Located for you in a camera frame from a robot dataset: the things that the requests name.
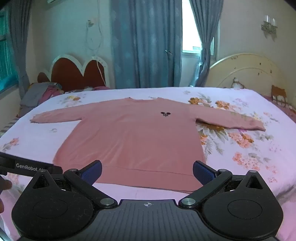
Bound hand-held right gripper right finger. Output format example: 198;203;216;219
178;160;269;207

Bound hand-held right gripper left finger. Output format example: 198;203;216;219
31;160;118;208

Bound pink long-sleeved sweater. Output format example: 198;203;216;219
30;97;266;193

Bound pile of clothes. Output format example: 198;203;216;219
19;82;65;114

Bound person's left hand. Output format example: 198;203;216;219
0;176;13;214

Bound floral bed sheet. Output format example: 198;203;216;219
0;87;296;241

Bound white brown decoration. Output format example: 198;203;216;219
232;77;246;89

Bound red heart-shaped headboard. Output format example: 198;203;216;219
37;54;110;92

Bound green-tinted window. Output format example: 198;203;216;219
0;11;19;93

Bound brown fence-shaped decoration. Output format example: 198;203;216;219
271;85;287;107

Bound cream round headboard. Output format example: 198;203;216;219
205;53;289;102

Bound grey curtain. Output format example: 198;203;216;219
7;0;31;87

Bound wide blue curtain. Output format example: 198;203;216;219
110;0;184;90

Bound bright window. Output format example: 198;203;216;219
182;0;214;88

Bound tied blue curtain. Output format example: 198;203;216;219
189;0;221;88

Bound white wall cable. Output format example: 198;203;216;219
85;19;109;87

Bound wall lamp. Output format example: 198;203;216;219
261;15;278;36

